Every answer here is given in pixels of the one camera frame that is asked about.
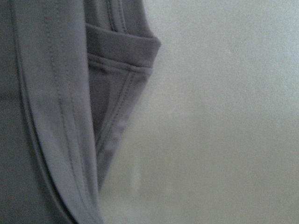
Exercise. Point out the brown t-shirt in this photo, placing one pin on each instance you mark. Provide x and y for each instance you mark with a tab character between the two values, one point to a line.
71	72

